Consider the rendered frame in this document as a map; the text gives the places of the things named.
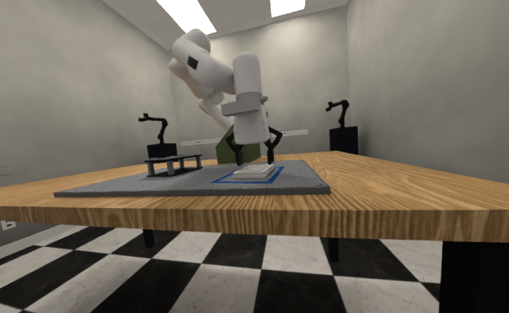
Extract blue tape rectangle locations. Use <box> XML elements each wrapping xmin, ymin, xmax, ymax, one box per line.
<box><xmin>211</xmin><ymin>167</ymin><xmax>284</xmax><ymax>184</ymax></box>

